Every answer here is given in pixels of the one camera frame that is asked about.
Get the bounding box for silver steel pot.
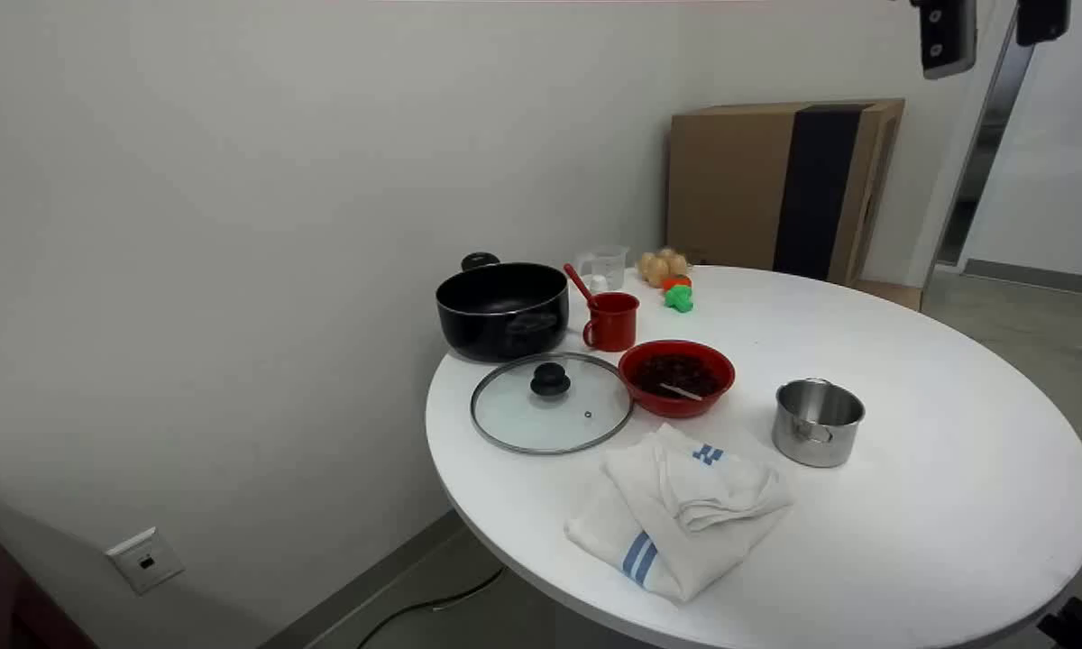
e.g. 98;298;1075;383
770;374;871;473

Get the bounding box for glass lid with black knob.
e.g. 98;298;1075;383
467;350;640;457

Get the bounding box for red plastic spoon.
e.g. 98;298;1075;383
561;260;603;308

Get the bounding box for red bowl of beans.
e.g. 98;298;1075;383
617;336;741;421

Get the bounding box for white towel with blue stripes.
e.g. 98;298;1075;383
563;421;802;608

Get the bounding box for red mug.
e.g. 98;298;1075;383
581;287;644;352

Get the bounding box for flat cardboard box, dark band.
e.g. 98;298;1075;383
664;97;909;287

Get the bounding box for beige toy eggs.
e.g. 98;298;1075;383
634;244;698;287

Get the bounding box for grey door frame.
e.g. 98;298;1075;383
932;23;1040;275

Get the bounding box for black floor cable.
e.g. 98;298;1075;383
354;565;510;649

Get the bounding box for black cooking pot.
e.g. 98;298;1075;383
434;249;575;364

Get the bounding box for white top maroon desk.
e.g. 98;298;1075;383
0;508;100;649

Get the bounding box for clear measuring cup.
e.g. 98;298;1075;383
575;243;630;293

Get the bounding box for white wall socket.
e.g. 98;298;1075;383
106;523;188;598

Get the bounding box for wooden spoon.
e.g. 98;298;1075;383
652;374;712;407

